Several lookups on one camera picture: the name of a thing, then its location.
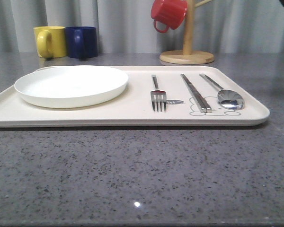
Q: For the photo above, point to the silver metal spoon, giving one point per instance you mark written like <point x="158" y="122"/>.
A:
<point x="228" y="99"/>

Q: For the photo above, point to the silver metal chopstick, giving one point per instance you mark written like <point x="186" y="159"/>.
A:
<point x="209" y="109"/>
<point x="194" y="94"/>

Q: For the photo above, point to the silver metal fork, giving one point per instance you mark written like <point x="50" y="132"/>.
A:
<point x="158" y="97"/>

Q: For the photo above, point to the white round plate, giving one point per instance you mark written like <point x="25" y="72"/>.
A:
<point x="71" y="86"/>

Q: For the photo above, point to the wooden mug tree stand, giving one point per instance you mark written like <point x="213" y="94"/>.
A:
<point x="188" y="56"/>

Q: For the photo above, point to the red ribbed mug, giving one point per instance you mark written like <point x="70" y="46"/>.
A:
<point x="168" y="14"/>

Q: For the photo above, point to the grey curtain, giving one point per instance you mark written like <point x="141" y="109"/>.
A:
<point x="126" y="26"/>

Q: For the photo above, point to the dark blue mug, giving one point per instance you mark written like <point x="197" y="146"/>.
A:
<point x="81" y="41"/>

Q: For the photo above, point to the yellow mug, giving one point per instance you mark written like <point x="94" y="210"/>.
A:
<point x="50" y="41"/>

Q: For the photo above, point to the cream rabbit print tray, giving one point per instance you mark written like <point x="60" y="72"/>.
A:
<point x="133" y="106"/>

